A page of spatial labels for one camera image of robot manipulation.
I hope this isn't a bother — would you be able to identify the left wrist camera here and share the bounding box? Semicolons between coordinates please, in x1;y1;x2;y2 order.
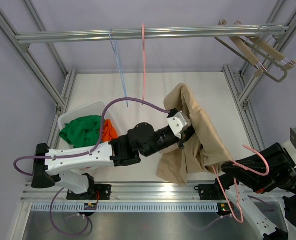
166;109;191;138

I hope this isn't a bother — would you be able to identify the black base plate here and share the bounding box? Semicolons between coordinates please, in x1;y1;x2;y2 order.
66;184;112;201
194;182;226;201

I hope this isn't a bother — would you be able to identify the pink hanger with beige shirt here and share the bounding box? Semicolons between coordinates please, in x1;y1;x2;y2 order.
212;144;270;224

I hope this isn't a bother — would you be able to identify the light blue wire hanger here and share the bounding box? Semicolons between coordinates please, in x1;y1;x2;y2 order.
108;28;128;98

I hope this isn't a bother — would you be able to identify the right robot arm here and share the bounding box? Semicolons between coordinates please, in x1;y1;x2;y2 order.
214;141;296;240

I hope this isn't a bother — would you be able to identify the grey plastic hanger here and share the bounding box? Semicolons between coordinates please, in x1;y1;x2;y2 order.
242;36;289;83

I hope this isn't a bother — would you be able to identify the front aluminium rail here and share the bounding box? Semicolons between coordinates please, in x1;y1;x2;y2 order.
20;181;293;203

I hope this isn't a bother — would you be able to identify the wooden hanger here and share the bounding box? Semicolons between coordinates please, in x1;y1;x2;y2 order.
241;36;296;70
215;28;267;77

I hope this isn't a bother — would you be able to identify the white plastic basket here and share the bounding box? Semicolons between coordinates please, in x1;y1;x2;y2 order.
57;101;121;149

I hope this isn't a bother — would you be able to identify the wooden hanger right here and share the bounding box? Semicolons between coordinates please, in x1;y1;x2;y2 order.
241;36;296;70

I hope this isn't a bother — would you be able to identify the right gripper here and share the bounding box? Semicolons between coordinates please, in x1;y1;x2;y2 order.
222;141;296;197

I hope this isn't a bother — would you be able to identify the green t shirt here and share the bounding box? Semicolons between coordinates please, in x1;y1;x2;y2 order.
59;115;102;148

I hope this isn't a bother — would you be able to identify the wooden hanger left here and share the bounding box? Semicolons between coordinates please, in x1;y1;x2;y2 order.
215;28;267;77

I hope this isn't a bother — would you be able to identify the white slotted cable duct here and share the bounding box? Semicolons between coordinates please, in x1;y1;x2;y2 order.
31;202;219;213

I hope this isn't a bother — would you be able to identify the orange t shirt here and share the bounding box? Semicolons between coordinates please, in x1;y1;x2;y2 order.
81;119;119;172

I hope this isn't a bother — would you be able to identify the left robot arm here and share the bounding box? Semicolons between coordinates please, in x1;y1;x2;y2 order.
31;122;195;200

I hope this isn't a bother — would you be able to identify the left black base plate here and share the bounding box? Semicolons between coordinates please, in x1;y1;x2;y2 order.
66;184;112;201

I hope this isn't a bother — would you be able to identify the aluminium hanging rail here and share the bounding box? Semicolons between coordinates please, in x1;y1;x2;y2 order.
15;24;290;44

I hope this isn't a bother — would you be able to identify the beige t shirt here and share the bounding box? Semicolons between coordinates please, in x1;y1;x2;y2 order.
156;83;233;185

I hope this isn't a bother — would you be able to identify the pink hanger with green shirt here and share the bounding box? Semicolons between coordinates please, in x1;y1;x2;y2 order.
141;23;147;101

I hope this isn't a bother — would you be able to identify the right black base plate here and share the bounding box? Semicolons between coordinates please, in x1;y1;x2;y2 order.
194;182;226;201

